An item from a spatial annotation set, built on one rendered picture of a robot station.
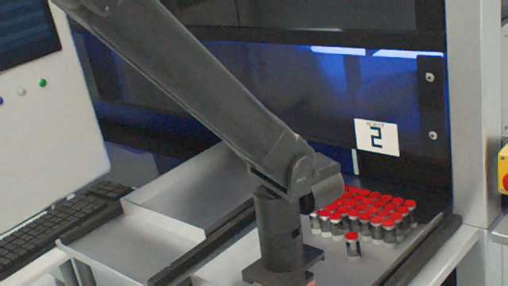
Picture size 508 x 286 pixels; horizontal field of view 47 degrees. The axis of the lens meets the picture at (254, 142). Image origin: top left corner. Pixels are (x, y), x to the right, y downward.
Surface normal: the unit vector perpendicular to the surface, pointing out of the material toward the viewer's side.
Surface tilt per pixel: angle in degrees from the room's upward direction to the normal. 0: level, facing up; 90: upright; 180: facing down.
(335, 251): 0
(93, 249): 0
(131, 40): 106
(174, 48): 100
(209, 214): 0
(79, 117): 90
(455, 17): 90
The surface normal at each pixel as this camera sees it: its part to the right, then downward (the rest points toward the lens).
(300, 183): 0.66, 0.39
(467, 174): -0.66, 0.40
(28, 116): 0.78, 0.12
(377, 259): -0.17, -0.91
